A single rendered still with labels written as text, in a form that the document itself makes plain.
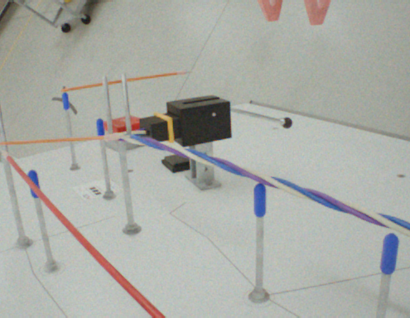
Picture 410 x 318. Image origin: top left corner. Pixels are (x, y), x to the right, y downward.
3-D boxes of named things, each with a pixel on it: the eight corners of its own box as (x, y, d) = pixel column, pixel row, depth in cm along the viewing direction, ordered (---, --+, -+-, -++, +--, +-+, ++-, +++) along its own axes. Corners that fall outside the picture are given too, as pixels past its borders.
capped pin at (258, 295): (244, 301, 31) (243, 186, 28) (253, 289, 32) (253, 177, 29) (265, 305, 30) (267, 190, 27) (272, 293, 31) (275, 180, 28)
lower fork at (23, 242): (12, 242, 41) (-19, 91, 37) (29, 237, 42) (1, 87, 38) (17, 251, 39) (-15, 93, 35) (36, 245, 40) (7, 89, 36)
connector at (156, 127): (193, 134, 49) (192, 115, 48) (150, 144, 47) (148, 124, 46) (180, 128, 51) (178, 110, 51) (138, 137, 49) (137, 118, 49)
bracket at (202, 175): (221, 185, 50) (219, 141, 49) (200, 190, 50) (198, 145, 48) (204, 172, 54) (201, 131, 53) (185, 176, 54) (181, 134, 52)
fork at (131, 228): (139, 224, 43) (123, 71, 39) (145, 232, 42) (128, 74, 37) (118, 228, 43) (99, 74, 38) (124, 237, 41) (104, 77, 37)
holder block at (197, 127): (232, 137, 50) (230, 101, 48) (183, 147, 48) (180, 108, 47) (214, 128, 53) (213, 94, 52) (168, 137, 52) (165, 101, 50)
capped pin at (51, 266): (44, 264, 37) (23, 167, 35) (61, 262, 37) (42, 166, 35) (42, 273, 36) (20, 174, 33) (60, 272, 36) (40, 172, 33)
